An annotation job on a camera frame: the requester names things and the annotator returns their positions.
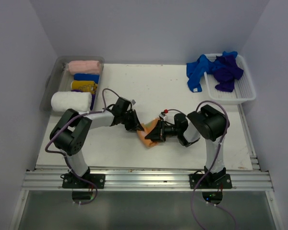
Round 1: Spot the orange polka dot towel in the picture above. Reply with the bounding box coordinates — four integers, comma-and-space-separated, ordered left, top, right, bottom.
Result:
135, 117, 165, 149

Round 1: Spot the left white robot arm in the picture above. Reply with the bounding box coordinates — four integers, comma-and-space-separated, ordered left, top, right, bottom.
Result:
45, 97, 144, 188

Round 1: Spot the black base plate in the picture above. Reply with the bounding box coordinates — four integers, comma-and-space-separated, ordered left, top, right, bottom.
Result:
60, 172, 106, 189
189, 167, 233, 189

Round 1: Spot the aluminium mounting rail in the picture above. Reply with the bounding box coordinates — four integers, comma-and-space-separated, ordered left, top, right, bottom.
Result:
21, 166, 274, 192

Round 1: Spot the yellow rolled towel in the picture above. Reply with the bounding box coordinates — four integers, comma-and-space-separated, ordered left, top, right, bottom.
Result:
71, 80, 98, 94

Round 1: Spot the white rolled towel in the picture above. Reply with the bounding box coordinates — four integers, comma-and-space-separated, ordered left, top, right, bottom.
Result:
51, 92, 92, 112

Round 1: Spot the pink rolled towel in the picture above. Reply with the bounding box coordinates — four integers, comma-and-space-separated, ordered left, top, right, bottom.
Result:
68, 60, 101, 75

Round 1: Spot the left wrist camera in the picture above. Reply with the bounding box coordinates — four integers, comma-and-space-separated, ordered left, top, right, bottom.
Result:
129, 99, 136, 105

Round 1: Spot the grey plastic tray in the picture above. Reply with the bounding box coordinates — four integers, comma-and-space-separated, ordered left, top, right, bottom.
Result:
39, 56, 105, 114

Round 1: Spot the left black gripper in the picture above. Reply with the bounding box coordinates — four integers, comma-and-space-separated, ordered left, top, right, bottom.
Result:
120, 109, 144, 132

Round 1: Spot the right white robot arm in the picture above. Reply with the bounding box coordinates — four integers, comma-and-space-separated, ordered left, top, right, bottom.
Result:
138, 104, 232, 189

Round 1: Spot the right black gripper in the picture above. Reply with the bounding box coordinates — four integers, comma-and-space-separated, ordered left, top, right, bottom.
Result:
145, 119, 180, 142

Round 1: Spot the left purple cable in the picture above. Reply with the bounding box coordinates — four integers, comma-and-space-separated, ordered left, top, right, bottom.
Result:
45, 88, 122, 206

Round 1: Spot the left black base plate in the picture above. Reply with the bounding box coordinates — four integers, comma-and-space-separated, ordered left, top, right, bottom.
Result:
60, 172, 106, 189

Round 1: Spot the white plastic basket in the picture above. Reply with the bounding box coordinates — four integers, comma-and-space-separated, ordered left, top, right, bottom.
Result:
204, 54, 256, 105

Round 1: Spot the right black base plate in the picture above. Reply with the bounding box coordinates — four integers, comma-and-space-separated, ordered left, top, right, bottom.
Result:
189, 167, 233, 189

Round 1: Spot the blue rolled towel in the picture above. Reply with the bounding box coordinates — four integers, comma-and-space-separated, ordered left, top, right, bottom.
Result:
73, 73, 99, 83

